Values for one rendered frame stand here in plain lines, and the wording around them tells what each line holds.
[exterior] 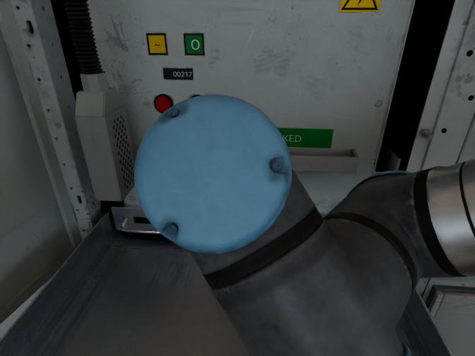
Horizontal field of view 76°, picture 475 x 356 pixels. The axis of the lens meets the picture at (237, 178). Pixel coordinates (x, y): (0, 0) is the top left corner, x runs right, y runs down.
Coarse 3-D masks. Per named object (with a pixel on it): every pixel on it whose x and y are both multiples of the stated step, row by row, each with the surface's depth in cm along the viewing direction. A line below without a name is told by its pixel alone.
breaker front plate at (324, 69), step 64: (128, 0) 46; (192, 0) 45; (256, 0) 44; (320, 0) 44; (384, 0) 43; (128, 64) 50; (192, 64) 49; (256, 64) 49; (320, 64) 48; (384, 64) 47; (320, 128) 52; (320, 192) 58
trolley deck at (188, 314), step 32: (128, 256) 61; (160, 256) 61; (128, 288) 54; (160, 288) 54; (192, 288) 54; (96, 320) 48; (128, 320) 48; (160, 320) 48; (192, 320) 48; (224, 320) 48; (64, 352) 44; (96, 352) 44; (128, 352) 44; (160, 352) 44; (192, 352) 44; (224, 352) 44
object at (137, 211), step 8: (112, 208) 63; (120, 208) 63; (128, 208) 63; (136, 208) 63; (120, 216) 64; (136, 216) 64; (144, 216) 63; (120, 224) 65; (136, 224) 65; (144, 224) 64
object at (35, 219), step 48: (0, 0) 42; (0, 48) 46; (0, 96) 47; (0, 144) 48; (48, 144) 53; (0, 192) 49; (48, 192) 57; (0, 240) 50; (48, 240) 59; (0, 288) 51
